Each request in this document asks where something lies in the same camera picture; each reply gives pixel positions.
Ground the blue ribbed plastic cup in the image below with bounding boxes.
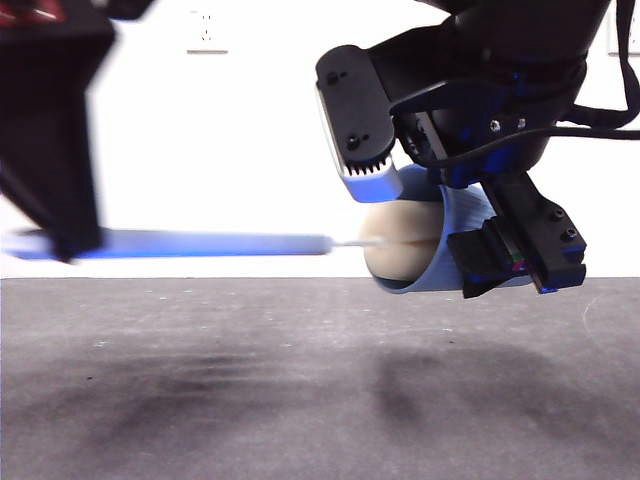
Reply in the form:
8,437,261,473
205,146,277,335
367,163,539,296

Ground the grey cup brush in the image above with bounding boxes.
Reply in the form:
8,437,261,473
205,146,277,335
0,199,444,282

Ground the black camera cable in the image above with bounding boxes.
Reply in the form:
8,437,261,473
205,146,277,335
422,124,640,170

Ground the white wall socket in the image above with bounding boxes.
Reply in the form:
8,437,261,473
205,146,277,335
606,9,640,57
186,8,230,55

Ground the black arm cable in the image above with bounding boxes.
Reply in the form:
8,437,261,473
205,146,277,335
572,0,640,130

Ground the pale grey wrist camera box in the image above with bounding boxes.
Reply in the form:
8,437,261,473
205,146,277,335
314,44,404,204

